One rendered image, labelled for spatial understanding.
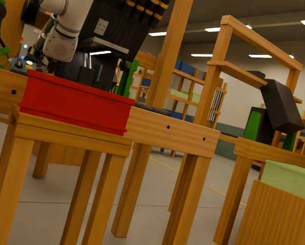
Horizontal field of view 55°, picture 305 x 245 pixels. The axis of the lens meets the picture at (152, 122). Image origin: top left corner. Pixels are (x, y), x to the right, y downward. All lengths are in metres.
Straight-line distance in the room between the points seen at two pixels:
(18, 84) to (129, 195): 1.22
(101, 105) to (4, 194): 0.35
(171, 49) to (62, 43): 1.12
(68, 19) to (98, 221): 0.65
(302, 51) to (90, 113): 10.61
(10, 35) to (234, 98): 10.84
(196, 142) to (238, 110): 10.36
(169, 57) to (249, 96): 9.76
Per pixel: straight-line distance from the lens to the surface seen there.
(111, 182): 0.95
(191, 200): 1.59
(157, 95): 2.02
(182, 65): 7.07
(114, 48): 1.29
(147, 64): 2.08
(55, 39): 1.08
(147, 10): 1.41
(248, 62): 12.24
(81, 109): 0.89
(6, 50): 1.42
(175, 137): 1.41
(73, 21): 1.03
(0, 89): 1.15
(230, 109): 12.06
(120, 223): 2.17
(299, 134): 9.85
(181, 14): 2.14
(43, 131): 0.85
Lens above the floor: 0.90
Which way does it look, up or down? 2 degrees down
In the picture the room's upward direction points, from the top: 16 degrees clockwise
